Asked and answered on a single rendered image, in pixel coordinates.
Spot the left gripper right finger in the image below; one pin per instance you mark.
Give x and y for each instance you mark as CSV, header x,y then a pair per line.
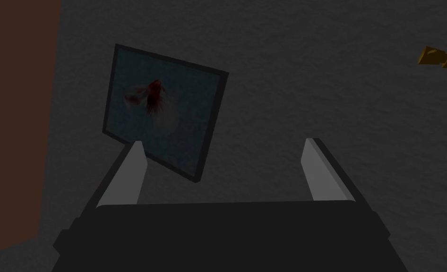
x,y
323,173

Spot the yellow wall lamp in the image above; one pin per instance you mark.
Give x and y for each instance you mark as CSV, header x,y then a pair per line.
x,y
444,58

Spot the framed fish picture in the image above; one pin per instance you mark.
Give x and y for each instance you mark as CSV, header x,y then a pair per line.
x,y
163,113

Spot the brown door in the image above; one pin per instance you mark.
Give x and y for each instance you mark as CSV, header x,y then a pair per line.
x,y
13,121

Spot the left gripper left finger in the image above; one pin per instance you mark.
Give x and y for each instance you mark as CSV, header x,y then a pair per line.
x,y
124,181

